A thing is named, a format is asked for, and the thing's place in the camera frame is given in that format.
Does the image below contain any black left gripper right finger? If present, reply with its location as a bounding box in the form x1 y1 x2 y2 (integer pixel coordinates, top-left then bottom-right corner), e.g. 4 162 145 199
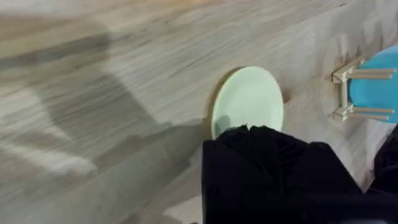
369 123 398 194

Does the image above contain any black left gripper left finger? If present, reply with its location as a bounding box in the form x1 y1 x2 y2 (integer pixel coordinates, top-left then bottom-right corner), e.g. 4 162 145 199
201 124 365 224

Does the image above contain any pale green round plate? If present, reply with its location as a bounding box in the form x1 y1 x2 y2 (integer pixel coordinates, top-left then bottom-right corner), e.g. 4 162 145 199
210 65 285 141

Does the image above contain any small wooden peg rack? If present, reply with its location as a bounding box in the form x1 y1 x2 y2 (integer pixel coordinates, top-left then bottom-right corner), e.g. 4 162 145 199
331 55 397 123

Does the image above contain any blue round plate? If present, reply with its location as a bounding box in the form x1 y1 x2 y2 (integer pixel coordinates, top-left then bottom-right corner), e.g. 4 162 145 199
348 45 398 124

